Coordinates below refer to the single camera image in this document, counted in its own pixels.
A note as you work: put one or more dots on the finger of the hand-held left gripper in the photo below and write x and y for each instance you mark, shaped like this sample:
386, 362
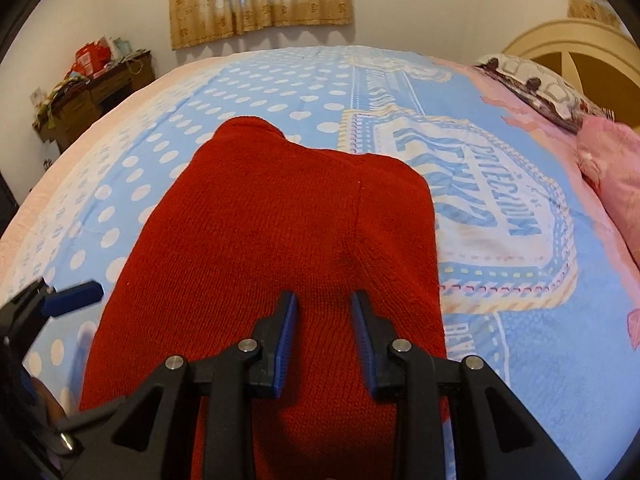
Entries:
75, 296
82, 422

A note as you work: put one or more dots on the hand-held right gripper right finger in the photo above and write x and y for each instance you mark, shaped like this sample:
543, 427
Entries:
362, 345

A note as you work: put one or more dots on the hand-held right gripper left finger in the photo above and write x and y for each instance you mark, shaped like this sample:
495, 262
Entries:
285, 350

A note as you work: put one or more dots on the red knitted sweater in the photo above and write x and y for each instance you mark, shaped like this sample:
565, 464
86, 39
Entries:
280, 220

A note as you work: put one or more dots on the person's left hand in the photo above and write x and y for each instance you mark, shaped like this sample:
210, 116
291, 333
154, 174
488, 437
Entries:
50, 402

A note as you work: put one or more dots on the blue printed blanket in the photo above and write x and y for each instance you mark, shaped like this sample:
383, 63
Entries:
525, 310

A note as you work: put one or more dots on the colourful cloth pile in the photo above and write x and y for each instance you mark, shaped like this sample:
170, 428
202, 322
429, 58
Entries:
62, 95

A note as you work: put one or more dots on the brown wooden desk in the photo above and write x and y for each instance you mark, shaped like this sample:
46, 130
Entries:
100, 90

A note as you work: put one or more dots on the red box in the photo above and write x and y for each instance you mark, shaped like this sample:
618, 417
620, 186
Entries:
90, 60

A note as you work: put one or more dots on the light green bag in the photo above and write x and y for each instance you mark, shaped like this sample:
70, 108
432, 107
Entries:
117, 50

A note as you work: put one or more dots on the pink quilt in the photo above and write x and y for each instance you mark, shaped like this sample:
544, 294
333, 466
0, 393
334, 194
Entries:
612, 170

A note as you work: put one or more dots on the grey patterned pillow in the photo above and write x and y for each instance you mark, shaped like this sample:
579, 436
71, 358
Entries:
545, 90

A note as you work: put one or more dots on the beige patterned curtain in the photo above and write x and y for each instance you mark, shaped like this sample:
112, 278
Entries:
260, 0
592, 7

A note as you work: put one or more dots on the cream bed headboard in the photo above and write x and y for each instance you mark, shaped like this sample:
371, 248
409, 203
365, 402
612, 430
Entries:
550, 40

